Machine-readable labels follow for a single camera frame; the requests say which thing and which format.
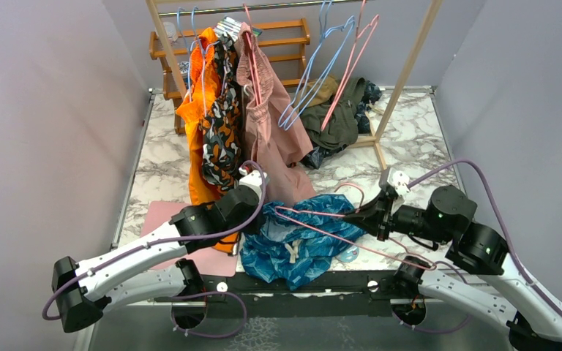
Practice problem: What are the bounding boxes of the olive green garment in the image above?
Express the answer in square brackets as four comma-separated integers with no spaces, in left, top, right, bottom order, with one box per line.
[300,77,367,150]

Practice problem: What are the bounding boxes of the camouflage patterned shorts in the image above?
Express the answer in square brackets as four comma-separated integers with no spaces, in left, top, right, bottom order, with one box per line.
[202,34,245,195]

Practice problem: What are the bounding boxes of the blue patterned shorts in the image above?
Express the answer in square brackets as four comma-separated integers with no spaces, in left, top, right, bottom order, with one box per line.
[240,194,366,290]

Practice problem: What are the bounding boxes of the pink mat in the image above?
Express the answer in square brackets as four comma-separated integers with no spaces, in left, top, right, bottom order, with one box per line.
[140,201,239,278]

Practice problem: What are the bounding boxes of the marker pen pack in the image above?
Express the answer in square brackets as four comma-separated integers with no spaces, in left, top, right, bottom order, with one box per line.
[213,16,244,41]

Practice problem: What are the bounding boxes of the orange shorts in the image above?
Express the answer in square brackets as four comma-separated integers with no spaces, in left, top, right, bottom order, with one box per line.
[175,26,243,254]

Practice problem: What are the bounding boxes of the pink shorts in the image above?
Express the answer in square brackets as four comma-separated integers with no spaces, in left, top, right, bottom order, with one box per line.
[236,22,315,206]

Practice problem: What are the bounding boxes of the clear plastic bottle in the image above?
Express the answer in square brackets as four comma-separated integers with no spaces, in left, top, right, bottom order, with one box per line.
[336,245,360,263]

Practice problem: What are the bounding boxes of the hanger holding pink shorts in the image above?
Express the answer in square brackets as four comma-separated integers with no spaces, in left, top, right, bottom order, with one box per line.
[243,3,262,105]

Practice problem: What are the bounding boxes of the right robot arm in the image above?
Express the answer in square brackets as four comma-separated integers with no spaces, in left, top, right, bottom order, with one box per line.
[343,185,562,350]

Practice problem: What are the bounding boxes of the clear plastic cup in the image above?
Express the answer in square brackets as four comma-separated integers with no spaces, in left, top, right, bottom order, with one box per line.
[162,21,180,47]

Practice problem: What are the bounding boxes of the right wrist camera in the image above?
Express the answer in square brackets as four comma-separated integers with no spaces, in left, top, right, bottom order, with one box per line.
[378,168,411,197]

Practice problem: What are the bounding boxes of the wooden shelf unit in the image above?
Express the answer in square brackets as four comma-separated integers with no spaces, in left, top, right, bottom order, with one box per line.
[149,18,311,107]

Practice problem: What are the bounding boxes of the wooden clothes rack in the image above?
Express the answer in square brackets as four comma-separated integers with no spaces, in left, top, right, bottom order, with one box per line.
[146,0,442,170]

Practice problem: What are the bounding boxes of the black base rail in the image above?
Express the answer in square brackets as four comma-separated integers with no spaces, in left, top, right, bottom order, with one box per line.
[203,270,416,318]

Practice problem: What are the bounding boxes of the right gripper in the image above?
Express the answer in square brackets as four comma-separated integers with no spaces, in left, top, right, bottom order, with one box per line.
[342,188,452,243]

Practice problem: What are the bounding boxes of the dark navy patterned garment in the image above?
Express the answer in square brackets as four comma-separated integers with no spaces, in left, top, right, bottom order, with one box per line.
[301,79,382,169]

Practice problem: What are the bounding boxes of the tan garment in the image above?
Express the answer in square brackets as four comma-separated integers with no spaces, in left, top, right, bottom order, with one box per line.
[296,75,339,108]

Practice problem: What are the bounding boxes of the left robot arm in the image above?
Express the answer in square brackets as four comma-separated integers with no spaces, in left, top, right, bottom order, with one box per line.
[42,185,266,333]

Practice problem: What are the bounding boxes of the blue lidded jar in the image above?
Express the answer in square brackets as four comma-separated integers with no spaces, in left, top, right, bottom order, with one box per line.
[179,61,191,89]

